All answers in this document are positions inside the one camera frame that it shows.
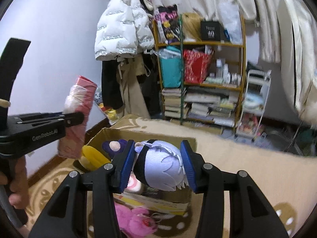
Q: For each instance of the black coat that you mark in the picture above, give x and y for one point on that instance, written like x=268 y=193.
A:
x=111 y=86

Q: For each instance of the white plastic bag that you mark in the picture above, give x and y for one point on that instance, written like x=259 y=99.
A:
x=230 y=17

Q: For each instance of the white trolley cart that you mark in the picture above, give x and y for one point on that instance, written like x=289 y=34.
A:
x=263 y=91

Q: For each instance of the purple and black printed bag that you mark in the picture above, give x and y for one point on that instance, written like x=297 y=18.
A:
x=168 y=22

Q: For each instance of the green pole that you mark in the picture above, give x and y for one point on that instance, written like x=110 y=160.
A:
x=182 y=62

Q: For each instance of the black box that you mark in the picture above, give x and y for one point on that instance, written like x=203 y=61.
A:
x=210 y=31

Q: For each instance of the pile of papers and booklets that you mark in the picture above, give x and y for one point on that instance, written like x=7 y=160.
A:
x=210 y=109

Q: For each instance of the person's left hand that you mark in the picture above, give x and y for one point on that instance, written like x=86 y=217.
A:
x=21 y=178

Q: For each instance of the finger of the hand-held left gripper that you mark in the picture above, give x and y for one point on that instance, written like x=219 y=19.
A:
x=74 y=119

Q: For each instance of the blonde wig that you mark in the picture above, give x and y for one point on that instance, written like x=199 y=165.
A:
x=193 y=24

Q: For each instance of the group of cosmetic bottles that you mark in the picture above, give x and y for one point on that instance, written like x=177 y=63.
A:
x=225 y=73

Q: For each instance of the stack of books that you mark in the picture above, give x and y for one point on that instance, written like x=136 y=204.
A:
x=173 y=104

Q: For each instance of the pink plush toy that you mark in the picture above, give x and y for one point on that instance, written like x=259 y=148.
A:
x=133 y=219

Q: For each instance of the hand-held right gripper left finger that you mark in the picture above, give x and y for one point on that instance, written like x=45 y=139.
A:
x=125 y=171

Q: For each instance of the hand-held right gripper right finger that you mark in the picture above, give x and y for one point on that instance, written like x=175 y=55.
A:
x=189 y=168

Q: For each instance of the yellow plush toy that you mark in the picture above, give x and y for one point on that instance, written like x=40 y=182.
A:
x=92 y=157

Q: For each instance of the wooden shelf rack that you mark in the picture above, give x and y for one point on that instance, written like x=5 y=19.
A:
x=210 y=44

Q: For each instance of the beige trench coat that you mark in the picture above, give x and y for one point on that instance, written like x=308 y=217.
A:
x=131 y=91

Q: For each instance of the red patterned bag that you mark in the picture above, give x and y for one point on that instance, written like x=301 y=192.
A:
x=197 y=67

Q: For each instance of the black hanging garment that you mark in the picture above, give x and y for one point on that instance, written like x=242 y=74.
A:
x=153 y=91

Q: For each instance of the cream padded chair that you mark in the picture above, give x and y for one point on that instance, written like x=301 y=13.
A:
x=297 y=54

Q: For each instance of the beige patterned blanket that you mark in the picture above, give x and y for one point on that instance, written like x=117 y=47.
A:
x=235 y=158

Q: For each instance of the teal bag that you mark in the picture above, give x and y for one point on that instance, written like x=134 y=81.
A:
x=171 y=72

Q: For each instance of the lavender haired plush doll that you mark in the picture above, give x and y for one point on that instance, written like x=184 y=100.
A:
x=161 y=166

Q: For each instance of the white puffer jacket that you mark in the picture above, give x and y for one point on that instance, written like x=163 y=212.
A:
x=118 y=24

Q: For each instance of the printed cardboard box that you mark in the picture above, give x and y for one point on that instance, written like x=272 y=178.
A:
x=161 y=204

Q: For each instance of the pink swirl roll cushion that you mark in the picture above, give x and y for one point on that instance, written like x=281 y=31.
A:
x=135 y=184

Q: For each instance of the plastic bag of toys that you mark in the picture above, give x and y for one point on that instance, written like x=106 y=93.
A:
x=112 y=115

